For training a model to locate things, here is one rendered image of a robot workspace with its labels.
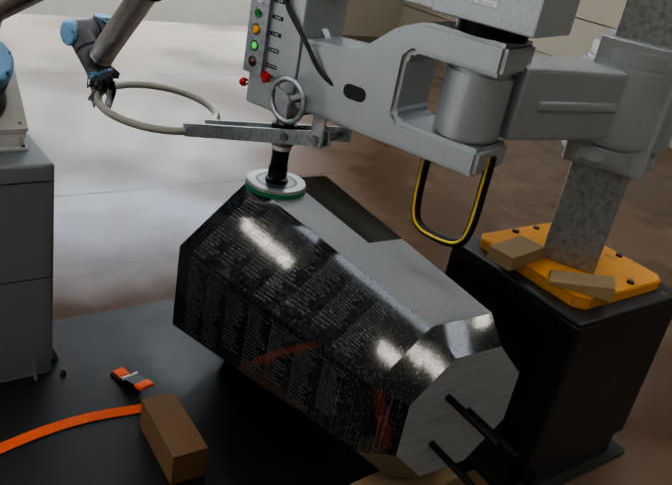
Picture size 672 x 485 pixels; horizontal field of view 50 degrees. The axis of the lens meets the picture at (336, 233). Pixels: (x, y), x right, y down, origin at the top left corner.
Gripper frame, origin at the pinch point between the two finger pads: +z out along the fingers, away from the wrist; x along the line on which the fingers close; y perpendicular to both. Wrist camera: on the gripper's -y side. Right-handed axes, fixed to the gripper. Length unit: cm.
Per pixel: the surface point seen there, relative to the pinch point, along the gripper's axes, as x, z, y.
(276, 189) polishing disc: 82, -4, 40
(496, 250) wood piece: 159, -6, 45
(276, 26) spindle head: 71, -58, 38
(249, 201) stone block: 73, 3, 41
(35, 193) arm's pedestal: 7, 9, 65
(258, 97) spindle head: 69, -34, 38
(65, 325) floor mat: 6, 84, 36
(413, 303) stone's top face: 133, -7, 93
